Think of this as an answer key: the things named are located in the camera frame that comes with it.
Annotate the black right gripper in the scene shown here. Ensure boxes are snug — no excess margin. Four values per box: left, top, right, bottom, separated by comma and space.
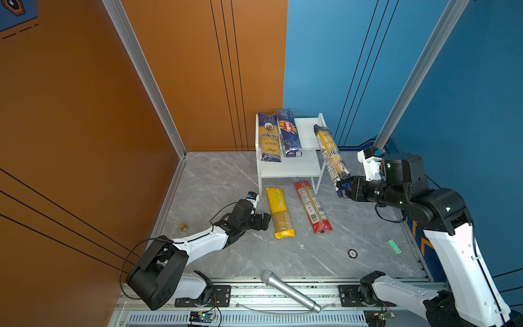
336, 174, 409, 212

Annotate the blue yellow portrait spaghetti pack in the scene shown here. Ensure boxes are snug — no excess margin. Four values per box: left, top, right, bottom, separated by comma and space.
313, 125, 351, 198

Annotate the blue yellow pasta bag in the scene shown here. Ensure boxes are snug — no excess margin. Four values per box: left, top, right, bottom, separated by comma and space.
257, 113, 281, 162

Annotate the dark blue Barilla spaghetti pack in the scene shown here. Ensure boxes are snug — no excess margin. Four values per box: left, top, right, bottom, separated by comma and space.
276, 110, 302, 158

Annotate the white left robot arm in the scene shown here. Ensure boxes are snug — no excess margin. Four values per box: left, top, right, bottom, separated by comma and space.
125, 193, 272, 311

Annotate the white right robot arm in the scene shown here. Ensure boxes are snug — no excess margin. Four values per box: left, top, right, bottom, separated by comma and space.
338, 148, 522, 326

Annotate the red spaghetti pack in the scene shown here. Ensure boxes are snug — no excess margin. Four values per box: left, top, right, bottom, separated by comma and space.
294, 181, 333, 234

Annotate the white metal shelf rack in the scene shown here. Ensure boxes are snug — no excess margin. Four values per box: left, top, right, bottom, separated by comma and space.
256, 113, 326, 194

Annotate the silver microphone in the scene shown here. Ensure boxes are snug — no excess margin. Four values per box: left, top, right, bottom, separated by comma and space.
261, 271, 321, 313

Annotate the green toy brick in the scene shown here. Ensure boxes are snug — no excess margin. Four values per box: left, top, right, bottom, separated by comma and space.
388, 239, 402, 255

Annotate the green circuit board left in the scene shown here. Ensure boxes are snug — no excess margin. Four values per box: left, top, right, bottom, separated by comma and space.
189, 311, 217, 326

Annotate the circuit board right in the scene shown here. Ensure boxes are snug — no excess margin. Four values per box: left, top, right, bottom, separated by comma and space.
364, 311, 396, 327

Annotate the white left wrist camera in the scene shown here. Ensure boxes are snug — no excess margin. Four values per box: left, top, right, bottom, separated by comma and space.
246, 192, 260, 211

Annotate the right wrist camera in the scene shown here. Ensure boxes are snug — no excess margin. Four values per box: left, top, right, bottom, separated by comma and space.
357, 147, 384, 181

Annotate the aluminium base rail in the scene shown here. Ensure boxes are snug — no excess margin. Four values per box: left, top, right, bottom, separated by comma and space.
108, 276, 450, 327

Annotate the aluminium corner post left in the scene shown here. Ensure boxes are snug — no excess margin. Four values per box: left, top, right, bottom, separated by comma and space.
101, 0, 187, 159

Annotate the aluminium corner post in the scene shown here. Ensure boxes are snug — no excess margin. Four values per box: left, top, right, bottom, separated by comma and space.
373, 0, 469, 149
101, 0, 187, 159

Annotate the aluminium corner post right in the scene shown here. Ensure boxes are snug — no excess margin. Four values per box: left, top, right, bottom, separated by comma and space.
373, 0, 469, 149

